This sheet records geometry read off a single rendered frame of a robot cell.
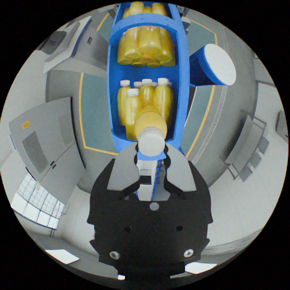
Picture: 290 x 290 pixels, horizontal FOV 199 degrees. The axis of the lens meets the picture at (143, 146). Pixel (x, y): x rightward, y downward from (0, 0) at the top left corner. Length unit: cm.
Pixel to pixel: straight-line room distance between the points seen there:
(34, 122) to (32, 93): 145
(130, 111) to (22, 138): 154
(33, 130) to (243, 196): 486
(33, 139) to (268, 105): 520
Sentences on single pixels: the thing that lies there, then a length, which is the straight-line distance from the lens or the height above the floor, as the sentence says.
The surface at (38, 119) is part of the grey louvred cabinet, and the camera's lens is 166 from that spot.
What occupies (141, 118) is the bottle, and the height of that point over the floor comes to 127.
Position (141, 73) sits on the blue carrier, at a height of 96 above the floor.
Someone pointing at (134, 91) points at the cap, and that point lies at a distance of 29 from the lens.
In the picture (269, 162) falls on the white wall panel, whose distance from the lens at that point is 323.
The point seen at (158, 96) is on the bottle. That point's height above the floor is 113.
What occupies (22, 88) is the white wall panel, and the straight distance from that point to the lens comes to 293.
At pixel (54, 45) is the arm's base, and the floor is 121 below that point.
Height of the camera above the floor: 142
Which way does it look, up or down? 57 degrees down
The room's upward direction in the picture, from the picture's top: 175 degrees counter-clockwise
